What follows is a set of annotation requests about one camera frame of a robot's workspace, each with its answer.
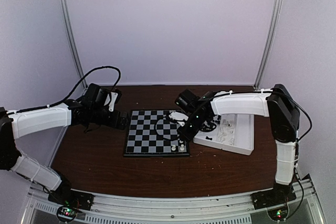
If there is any right aluminium frame post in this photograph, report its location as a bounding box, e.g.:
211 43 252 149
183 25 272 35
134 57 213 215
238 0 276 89
254 0 283 89

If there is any right controller board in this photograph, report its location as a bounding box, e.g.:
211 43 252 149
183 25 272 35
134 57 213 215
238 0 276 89
267 206 289 221

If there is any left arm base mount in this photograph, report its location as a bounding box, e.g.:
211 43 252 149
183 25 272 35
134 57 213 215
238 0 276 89
46 176 94 210

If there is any black white chessboard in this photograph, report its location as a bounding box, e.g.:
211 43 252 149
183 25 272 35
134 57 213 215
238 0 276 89
123 110 190 157

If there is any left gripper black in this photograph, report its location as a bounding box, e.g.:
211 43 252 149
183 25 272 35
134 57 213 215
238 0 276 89
90 106 130 130

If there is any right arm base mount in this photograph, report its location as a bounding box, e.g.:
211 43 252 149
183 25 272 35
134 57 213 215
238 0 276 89
251 182 297 210

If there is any white plastic tray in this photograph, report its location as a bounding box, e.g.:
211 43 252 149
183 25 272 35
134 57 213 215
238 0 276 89
193 114 254 155

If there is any black cable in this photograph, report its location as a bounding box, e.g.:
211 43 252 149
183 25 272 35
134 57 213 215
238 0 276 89
154 113 182 141
7 66 122 112

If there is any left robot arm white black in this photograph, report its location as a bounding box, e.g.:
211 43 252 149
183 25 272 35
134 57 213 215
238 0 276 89
1 100 129 205

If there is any left aluminium frame post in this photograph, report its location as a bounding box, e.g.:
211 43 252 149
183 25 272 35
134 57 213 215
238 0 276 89
60 0 84 78

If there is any left controller board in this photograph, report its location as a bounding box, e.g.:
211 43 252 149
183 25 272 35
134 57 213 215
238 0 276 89
56 206 78 222

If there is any right black cable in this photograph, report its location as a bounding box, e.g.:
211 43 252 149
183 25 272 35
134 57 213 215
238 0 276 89
154 113 182 141

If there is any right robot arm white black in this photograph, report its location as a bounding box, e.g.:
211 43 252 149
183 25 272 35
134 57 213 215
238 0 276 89
169 84 300 204

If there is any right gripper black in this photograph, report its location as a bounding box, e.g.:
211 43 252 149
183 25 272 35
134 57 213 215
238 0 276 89
176 113 208 143

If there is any controller board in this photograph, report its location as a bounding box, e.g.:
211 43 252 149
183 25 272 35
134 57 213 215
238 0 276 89
56 206 78 222
267 206 289 221

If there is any aluminium frame post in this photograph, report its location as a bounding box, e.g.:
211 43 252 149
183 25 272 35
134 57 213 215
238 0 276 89
60 0 84 78
254 0 283 89

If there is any white chess pieces pile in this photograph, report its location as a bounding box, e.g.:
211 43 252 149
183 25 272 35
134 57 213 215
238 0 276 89
217 119 236 146

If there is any left black cable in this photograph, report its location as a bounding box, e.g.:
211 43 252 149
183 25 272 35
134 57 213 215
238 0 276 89
7 66 122 112

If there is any black chess pieces lower cluster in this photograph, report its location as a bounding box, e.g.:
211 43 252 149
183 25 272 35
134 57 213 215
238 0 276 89
199 122 217 132

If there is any aluminium front rail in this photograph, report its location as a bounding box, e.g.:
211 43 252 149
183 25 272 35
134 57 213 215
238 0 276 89
19 178 327 223

